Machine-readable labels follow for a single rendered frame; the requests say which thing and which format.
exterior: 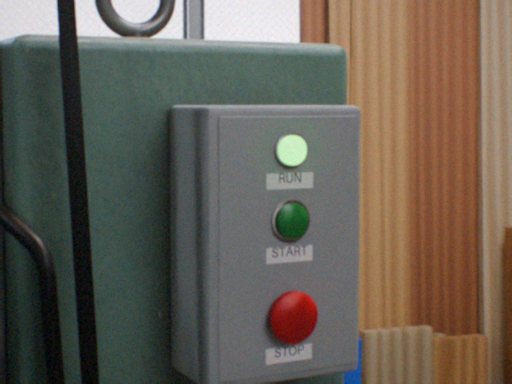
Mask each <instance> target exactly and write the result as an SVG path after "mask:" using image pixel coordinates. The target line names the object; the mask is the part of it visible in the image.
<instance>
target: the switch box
mask: <svg viewBox="0 0 512 384"><path fill-rule="evenodd" d="M360 125H361V112H360V108H358V107H356V106H354V105H175V106H173V107H171V109H170V208H171V364H172V366H173V367H174V368H175V369H176V370H178V371H180V372H181V373H183V374H184V375H185V376H187V377H189V378H190V379H192V380H193V381H194V382H196V383H198V384H266V383H272V382H281V381H287V380H292V379H302V378H307V377H313V376H323V375H328V374H333V373H343V372H349V371H353V370H355V369H356V368H357V366H358V315H359V251H360ZM284 133H298V134H299V135H300V136H302V137H303V139H304V140H305V141H306V145H307V155H306V158H305V160H304V162H303V163H302V164H301V165H299V166H298V167H295V168H287V167H284V166H282V165H281V164H280V163H279V162H278V161H277V159H276V156H275V151H274V150H275V145H276V142H277V140H278V139H279V138H280V137H281V136H282V135H283V134H284ZM303 172H313V188H296V189H279V190H267V174H282V173H303ZM284 200H298V201H299V202H301V203H303V204H304V205H305V206H306V208H307V210H308V211H309V218H310V221H309V227H308V230H307V232H306V233H305V235H304V236H303V237H302V238H300V239H299V240H296V241H294V242H286V241H284V240H282V239H280V238H278V237H277V236H276V235H275V234H274V231H273V229H272V226H271V217H272V214H273V212H274V210H275V208H276V207H277V205H279V204H280V203H281V202H283V201H284ZM300 245H312V261H294V262H285V263H276V264H267V248H280V247H290V246H300ZM289 291H300V292H302V293H306V294H307V295H309V296H310V297H312V299H313V300H314V302H315V304H316V306H317V309H318V321H317V325H316V327H315V330H314V331H313V332H312V334H311V335H310V336H309V337H308V338H307V339H305V340H304V341H302V342H300V343H298V344H288V343H285V342H283V341H281V340H279V339H278V338H276V337H275V336H274V334H273V332H272V331H271V329H270V324H269V314H270V309H271V307H272V305H273V304H274V302H275V301H276V299H277V298H278V297H279V296H281V295H282V294H284V293H286V292H289ZM300 344H312V358H311V359H305V360H294V361H289V362H283V363H272V364H267V365H266V349H271V348H277V347H289V346H294V345H300Z"/></svg>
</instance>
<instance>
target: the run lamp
mask: <svg viewBox="0 0 512 384"><path fill-rule="evenodd" d="M274 151H275V156H276V159H277V161H278V162H279V163H280V164H281V165H282V166H284V167H287V168H295V167H298V166H299V165H301V164H302V163H303V162H304V160H305V158H306V155H307V145H306V141H305V140H304V139H303V137H302V136H300V135H299V134H298V133H284V134H283V135H282V136H281V137H280V138H279V139H278V140H277V142H276V145H275V150H274Z"/></svg>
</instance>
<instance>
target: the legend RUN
mask: <svg viewBox="0 0 512 384"><path fill-rule="evenodd" d="M296 188H313V172H303V173H282V174H267V190H279V189H296Z"/></svg>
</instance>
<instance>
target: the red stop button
mask: <svg viewBox="0 0 512 384"><path fill-rule="evenodd" d="M317 321H318V309H317V306H316V304H315V302H314V300H313V299H312V297H310V296H309V295H307V294H306V293H302V292H300V291H289V292H286V293H284V294H282V295H281V296H279V297H278V298H277V299H276V301H275V302H274V304H273V305H272V307H271V309H270V314H269V324H270V329H271V331H272V332H273V334H274V336H275V337H276V338H278V339H279V340H281V341H283V342H285V343H288V344H298V343H300V342H302V341H304V340H305V339H307V338H308V337H309V336H310V335H311V334H312V332H313V331H314V330H315V327H316V325H317Z"/></svg>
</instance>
